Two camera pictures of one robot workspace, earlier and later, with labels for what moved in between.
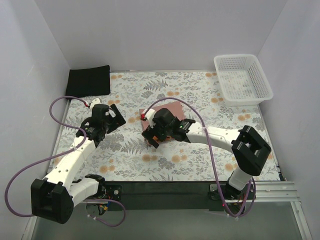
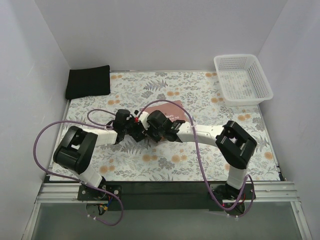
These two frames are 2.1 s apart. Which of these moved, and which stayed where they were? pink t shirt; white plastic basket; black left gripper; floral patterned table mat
Moved: black left gripper
Stayed: floral patterned table mat; white plastic basket; pink t shirt
